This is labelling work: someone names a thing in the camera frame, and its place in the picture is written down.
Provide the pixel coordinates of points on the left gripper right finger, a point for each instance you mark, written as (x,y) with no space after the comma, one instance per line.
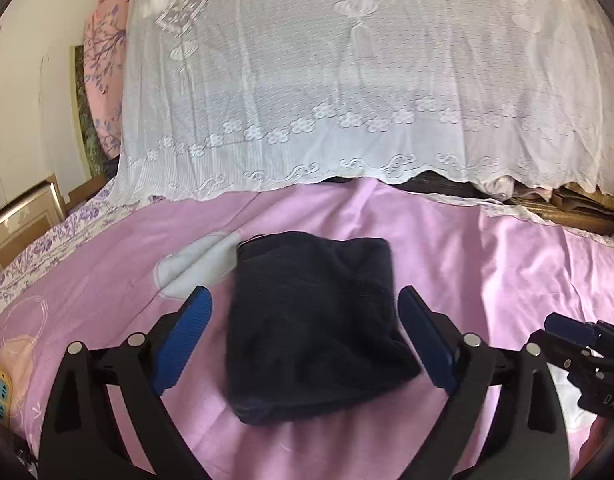
(502,418)

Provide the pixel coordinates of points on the pink floral pillow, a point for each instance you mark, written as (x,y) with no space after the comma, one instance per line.
(104,54)

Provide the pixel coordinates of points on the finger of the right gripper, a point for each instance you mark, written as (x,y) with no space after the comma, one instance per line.
(575,332)

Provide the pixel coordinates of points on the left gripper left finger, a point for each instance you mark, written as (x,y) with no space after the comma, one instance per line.
(80,437)

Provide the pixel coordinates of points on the person's right hand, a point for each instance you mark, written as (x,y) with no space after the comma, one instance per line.
(597,435)

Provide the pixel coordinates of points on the white lace cover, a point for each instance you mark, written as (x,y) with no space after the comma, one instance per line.
(254,95)

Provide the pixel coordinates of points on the woven bamboo mat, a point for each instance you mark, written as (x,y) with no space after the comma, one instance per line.
(569,206)

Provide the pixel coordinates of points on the pink bed sheet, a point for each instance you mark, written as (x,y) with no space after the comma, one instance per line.
(108,272)

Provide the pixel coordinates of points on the navy school cardigan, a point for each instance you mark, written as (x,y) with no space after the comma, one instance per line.
(312,328)

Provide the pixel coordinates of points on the wooden picture frame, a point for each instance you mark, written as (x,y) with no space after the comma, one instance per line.
(28,217)

